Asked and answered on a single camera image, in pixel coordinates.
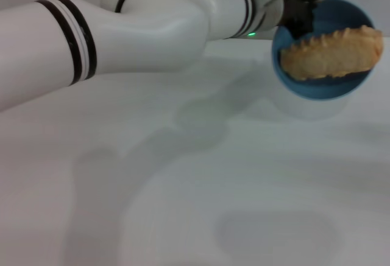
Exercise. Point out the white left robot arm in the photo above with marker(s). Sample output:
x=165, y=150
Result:
x=152, y=34

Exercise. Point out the blue bowl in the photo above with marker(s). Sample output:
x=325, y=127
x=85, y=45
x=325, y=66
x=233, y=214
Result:
x=323, y=89

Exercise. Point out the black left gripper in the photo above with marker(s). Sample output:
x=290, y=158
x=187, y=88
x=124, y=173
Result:
x=298, y=11

